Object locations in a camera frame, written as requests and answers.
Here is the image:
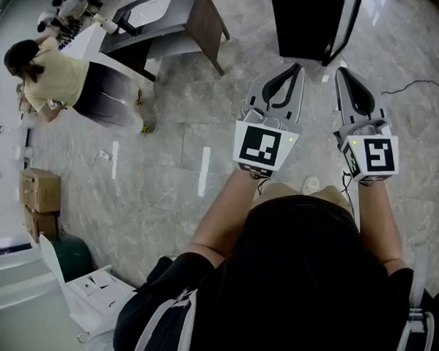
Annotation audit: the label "cardboard box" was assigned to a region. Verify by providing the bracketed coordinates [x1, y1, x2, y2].
[23, 204, 59, 243]
[19, 166, 63, 215]

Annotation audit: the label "white power adapter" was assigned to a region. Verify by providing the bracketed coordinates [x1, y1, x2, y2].
[89, 149, 113, 163]

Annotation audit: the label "person's right forearm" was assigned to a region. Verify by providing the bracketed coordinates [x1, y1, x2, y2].
[355, 178, 407, 278]

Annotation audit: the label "white counter unit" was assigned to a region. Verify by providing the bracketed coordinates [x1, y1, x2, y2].
[59, 21, 134, 76]

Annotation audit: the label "person's left forearm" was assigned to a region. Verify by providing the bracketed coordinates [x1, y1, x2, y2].
[184, 167, 264, 271]

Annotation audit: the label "black floor cable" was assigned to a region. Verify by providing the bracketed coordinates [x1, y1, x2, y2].
[381, 78, 439, 100]

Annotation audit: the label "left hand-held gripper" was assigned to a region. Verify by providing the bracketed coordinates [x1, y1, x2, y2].
[228, 61, 311, 181]

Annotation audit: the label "person's beige trousers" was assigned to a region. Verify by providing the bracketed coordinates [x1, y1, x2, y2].
[251, 178, 355, 221]

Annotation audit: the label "black faucet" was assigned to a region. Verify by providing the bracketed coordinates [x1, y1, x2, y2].
[114, 10, 136, 35]

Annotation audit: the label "white sink basin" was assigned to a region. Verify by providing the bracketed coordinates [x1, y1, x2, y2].
[125, 0, 175, 29]

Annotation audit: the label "green bin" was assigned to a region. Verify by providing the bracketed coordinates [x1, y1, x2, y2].
[49, 231, 94, 284]

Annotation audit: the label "person's black shirt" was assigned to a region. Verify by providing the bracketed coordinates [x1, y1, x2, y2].
[106, 187, 439, 351]

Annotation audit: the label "white appliance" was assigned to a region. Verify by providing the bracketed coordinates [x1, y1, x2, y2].
[0, 244, 86, 351]

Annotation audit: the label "dark wooden sink cabinet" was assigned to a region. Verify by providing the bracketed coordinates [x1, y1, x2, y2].
[96, 0, 233, 85]

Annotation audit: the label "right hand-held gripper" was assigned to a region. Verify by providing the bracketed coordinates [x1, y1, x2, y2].
[329, 64, 402, 185]

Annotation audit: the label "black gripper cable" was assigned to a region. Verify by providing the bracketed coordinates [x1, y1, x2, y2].
[339, 170, 356, 217]

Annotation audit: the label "grey harness strap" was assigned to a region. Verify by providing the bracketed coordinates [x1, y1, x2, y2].
[126, 287, 202, 351]
[390, 244, 437, 351]

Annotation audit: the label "person's white shoe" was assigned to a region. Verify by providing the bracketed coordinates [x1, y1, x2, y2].
[302, 175, 321, 196]

